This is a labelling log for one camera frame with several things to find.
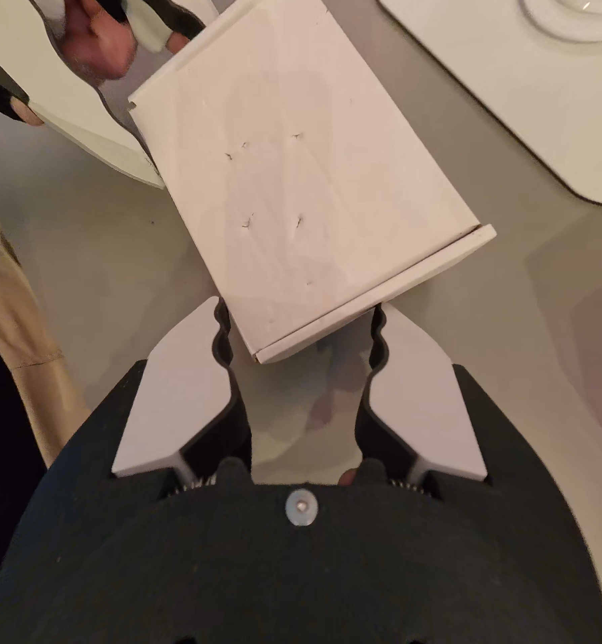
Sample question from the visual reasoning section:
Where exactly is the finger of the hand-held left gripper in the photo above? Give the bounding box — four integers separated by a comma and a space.
0, 0, 167, 190
147, 0, 220, 36

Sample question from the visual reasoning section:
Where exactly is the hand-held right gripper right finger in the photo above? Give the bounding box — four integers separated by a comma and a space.
355, 302, 489, 485

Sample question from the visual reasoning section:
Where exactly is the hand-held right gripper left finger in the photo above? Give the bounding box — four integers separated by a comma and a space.
110, 295, 252, 483

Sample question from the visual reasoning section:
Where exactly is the white cardboard box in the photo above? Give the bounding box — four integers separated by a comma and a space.
127, 0, 498, 365

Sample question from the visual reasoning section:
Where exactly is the person's left hand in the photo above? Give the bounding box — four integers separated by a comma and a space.
29, 0, 190, 81

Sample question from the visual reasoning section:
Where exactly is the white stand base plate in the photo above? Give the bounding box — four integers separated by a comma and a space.
376, 0, 602, 207

